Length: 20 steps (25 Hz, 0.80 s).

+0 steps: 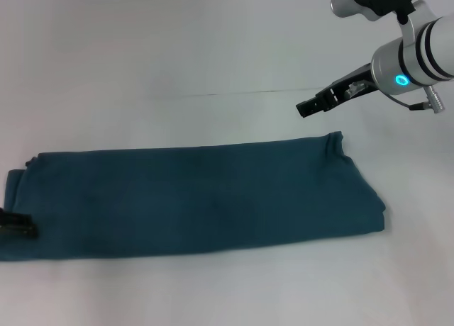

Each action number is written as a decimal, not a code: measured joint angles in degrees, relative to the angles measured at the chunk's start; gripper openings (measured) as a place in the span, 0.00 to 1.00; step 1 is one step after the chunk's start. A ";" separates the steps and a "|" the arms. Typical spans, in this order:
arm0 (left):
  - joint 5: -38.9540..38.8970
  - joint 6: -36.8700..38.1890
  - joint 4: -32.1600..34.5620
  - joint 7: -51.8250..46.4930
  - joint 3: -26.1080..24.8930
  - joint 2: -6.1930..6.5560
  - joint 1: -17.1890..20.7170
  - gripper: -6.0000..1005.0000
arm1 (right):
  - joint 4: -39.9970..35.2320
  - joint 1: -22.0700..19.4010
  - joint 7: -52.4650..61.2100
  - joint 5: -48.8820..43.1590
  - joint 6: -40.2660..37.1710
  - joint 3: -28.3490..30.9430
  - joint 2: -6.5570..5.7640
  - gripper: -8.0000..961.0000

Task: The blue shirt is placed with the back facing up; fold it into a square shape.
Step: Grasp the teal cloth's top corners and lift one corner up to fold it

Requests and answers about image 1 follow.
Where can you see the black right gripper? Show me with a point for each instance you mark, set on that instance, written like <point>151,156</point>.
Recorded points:
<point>351,85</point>

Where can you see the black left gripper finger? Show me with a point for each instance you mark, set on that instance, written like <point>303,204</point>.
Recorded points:
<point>17,225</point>

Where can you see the blue teal t-shirt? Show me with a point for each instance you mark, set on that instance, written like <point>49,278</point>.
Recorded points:
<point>195,198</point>

